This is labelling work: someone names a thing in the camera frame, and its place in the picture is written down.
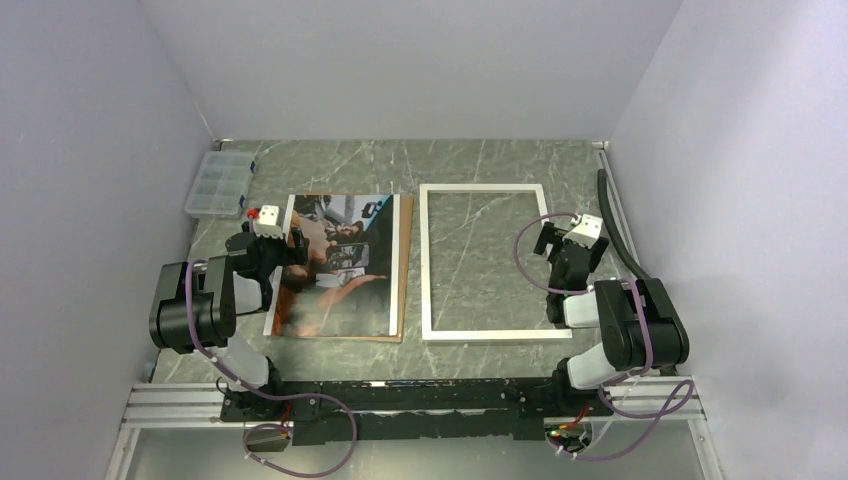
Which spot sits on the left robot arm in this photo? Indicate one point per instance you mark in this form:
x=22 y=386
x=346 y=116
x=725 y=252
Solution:
x=196 y=304

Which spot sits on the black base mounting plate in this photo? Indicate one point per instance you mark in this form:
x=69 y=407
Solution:
x=322 y=411

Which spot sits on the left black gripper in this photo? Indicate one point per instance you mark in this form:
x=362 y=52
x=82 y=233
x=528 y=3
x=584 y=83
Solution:
x=281 y=243

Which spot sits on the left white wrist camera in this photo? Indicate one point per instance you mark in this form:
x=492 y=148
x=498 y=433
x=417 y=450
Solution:
x=268 y=222

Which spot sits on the clear plastic organizer box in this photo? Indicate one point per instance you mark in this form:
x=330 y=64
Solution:
x=221 y=184

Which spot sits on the aluminium rail frame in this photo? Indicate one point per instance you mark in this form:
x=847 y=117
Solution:
x=196 y=405

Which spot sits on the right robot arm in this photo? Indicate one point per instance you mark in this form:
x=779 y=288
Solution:
x=639 y=327

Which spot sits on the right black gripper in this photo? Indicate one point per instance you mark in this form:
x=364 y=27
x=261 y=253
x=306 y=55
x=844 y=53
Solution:
x=549 y=235

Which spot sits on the printed photo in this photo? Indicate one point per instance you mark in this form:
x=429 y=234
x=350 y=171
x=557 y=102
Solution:
x=344 y=265

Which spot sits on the brown backing board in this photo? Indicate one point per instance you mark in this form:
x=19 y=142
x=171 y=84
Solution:
x=405 y=265

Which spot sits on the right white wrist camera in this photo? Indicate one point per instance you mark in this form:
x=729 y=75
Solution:
x=585 y=230

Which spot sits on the wooden picture frame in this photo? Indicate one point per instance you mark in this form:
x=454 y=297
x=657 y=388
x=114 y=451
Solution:
x=428 y=334

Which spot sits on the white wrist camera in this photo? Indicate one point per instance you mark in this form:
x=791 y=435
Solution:
x=585 y=230
x=268 y=222

